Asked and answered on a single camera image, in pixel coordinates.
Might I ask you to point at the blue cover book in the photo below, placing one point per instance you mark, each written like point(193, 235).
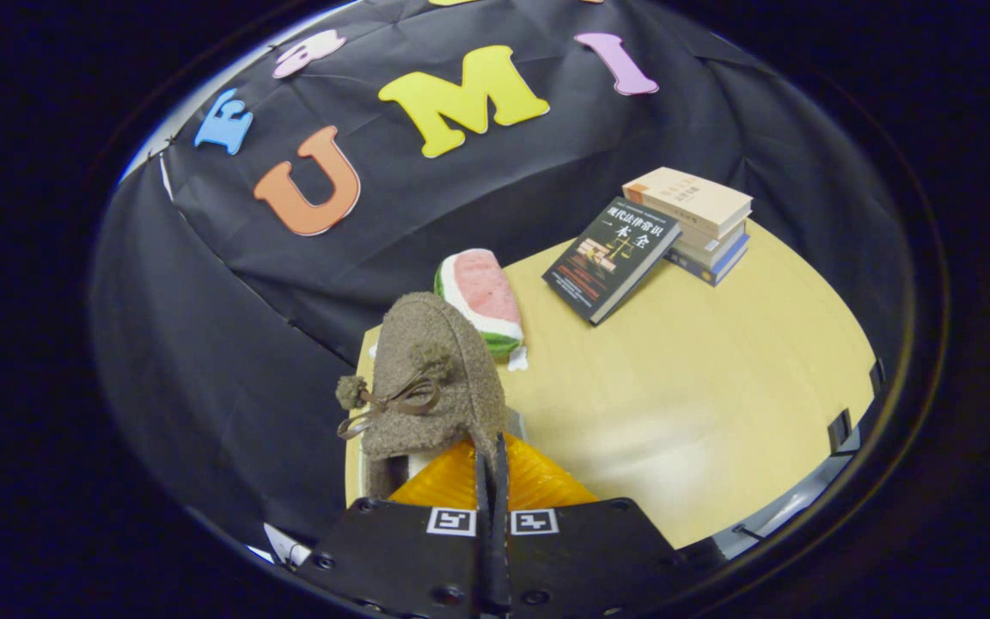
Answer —
point(710, 268)

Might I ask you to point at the cream book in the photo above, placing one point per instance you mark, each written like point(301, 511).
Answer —
point(725, 241)

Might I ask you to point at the beige cover book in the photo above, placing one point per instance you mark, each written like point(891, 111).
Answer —
point(693, 199)

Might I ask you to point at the black table edge clip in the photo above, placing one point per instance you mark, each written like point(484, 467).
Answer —
point(877, 376)

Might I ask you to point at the white paper sheet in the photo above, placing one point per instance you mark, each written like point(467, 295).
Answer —
point(289, 546)

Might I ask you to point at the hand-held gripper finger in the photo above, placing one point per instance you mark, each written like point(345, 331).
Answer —
point(485, 516)
point(502, 516)

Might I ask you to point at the black cover book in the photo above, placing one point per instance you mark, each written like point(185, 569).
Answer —
point(611, 258)

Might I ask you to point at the brown fuzzy shoe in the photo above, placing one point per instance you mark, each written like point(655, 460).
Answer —
point(435, 404)

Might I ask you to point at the watermelon slice plush toy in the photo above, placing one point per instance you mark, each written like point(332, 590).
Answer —
point(486, 292)

